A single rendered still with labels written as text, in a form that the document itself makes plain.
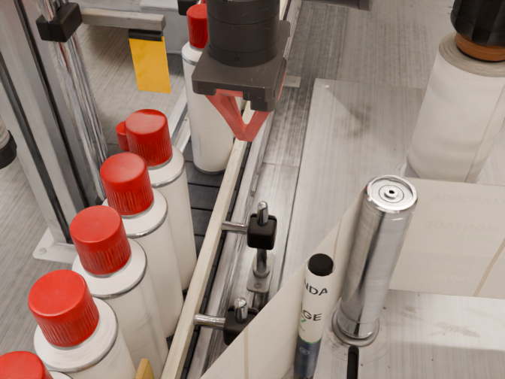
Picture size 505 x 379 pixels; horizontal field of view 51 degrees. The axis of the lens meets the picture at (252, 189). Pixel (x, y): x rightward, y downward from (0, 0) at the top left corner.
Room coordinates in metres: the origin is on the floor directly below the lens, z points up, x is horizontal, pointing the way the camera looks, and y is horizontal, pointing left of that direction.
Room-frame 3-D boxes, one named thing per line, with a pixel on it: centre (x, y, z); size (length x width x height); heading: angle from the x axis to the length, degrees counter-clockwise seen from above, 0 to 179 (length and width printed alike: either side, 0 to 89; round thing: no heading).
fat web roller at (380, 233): (0.26, -0.10, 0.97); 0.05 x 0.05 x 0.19
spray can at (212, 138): (0.49, 0.05, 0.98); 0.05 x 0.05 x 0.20
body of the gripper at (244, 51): (0.38, 0.01, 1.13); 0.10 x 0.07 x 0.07; 169
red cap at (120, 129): (0.58, 0.18, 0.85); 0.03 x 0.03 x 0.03
